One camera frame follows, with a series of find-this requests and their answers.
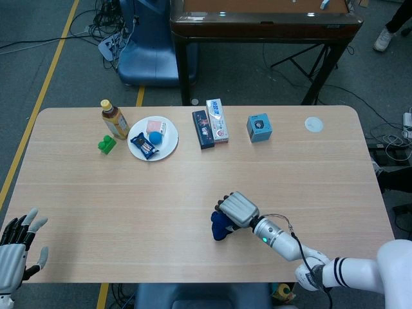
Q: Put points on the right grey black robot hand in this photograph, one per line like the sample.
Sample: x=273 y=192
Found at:
x=239 y=209

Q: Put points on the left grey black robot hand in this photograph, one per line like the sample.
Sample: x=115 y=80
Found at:
x=13 y=260

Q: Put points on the dark blue cloth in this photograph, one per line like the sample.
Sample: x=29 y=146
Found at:
x=220 y=228

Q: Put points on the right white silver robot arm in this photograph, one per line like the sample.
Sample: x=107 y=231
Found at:
x=354 y=268

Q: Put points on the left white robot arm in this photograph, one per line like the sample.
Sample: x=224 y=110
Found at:
x=5 y=297

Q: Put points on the light blue cube box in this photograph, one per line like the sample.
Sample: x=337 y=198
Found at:
x=260 y=128

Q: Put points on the long dark blue box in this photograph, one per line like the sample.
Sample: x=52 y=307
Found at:
x=202 y=130

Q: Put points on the white red toothpaste box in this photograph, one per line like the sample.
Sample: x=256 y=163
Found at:
x=219 y=122

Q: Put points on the yellow green tape roll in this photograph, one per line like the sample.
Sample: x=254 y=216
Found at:
x=284 y=292

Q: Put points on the blue grey robot torso base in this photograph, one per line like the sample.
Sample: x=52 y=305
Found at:
x=199 y=297

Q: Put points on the white paper plate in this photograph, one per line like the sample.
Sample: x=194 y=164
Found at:
x=167 y=141

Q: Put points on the blue foam ball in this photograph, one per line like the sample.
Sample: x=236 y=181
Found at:
x=156 y=138

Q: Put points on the blue snack packet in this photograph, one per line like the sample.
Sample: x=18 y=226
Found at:
x=144 y=146

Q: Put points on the small grey floor disc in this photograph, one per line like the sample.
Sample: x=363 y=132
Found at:
x=195 y=101

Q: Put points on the small pink white box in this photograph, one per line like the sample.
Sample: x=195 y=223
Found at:
x=156 y=125

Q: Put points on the grey shoe of seated person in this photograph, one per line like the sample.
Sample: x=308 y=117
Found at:
x=377 y=167

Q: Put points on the green toy building brick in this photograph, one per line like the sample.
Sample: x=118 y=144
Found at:
x=107 y=145

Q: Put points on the tea bottle with yellow cap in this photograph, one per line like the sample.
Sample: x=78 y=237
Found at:
x=114 y=124

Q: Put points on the seated person black trousers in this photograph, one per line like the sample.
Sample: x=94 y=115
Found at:
x=397 y=180

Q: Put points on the black tripod stand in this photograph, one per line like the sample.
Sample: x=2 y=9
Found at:
x=305 y=61

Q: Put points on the dark wood mahjong table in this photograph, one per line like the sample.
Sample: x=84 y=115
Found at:
x=257 y=29

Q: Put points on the white power strip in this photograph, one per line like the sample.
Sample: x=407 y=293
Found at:
x=408 y=124

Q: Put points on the white printed paper sheet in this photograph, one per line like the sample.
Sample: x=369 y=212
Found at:
x=107 y=46

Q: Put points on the white sneaker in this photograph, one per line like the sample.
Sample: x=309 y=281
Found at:
x=383 y=39

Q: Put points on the person leg black trousers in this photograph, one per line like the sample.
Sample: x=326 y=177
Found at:
x=399 y=14

